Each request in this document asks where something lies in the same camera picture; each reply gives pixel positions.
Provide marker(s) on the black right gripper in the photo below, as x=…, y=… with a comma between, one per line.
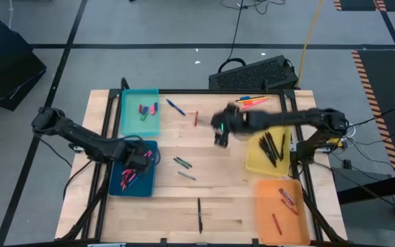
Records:
x=230, y=120

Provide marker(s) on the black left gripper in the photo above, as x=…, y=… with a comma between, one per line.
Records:
x=135, y=156

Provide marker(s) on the pink pencil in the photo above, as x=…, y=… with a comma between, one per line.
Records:
x=126, y=171
x=131, y=178
x=255, y=103
x=147, y=153

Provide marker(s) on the blue plastic bin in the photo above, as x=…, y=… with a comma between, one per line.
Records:
x=146, y=185

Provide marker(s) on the green eraser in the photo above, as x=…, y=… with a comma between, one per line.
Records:
x=143, y=117

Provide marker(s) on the dark green crayon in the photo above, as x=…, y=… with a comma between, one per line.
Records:
x=180, y=163
x=184, y=162

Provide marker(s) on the blue eraser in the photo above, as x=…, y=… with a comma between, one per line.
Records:
x=155, y=106
x=144, y=110

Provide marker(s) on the red eraser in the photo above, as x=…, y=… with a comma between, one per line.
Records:
x=140, y=108

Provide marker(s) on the pink eraser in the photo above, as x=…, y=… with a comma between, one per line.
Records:
x=152, y=109

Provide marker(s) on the blue ballpoint pen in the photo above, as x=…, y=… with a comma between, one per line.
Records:
x=175, y=107

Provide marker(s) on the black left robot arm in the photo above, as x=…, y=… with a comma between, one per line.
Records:
x=81, y=137

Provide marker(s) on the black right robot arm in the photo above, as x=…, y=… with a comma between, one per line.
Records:
x=286, y=118

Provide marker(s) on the teal plastic bin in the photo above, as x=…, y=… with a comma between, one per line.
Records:
x=132, y=127

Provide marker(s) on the yellow plastic bin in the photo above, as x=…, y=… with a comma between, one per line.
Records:
x=255, y=164

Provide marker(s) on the orange eraser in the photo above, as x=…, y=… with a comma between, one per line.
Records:
x=248, y=102

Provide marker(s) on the yellow pencil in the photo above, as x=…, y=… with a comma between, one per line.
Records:
x=257, y=99

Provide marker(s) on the black computer case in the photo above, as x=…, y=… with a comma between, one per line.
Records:
x=252, y=73

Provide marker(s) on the orange plastic bin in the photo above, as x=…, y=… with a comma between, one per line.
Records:
x=269, y=206

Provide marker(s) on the yellow plug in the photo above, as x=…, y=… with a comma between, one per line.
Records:
x=336, y=141

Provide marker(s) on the black beam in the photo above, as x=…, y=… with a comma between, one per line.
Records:
x=372, y=187

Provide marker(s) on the large black box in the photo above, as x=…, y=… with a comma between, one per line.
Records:
x=5, y=65

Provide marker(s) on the black mat orange striped edge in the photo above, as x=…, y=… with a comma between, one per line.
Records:
x=379, y=103
x=362, y=4

